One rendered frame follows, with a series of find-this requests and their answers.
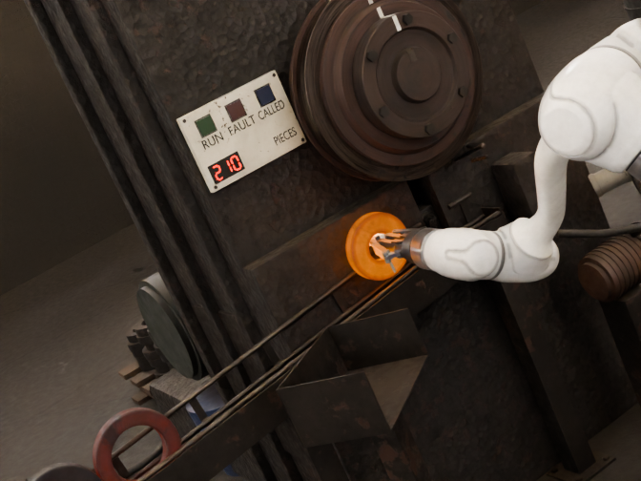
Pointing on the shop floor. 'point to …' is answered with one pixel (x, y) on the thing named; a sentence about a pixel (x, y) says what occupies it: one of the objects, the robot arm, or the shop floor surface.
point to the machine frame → (332, 228)
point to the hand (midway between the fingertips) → (375, 240)
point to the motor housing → (618, 296)
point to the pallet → (139, 346)
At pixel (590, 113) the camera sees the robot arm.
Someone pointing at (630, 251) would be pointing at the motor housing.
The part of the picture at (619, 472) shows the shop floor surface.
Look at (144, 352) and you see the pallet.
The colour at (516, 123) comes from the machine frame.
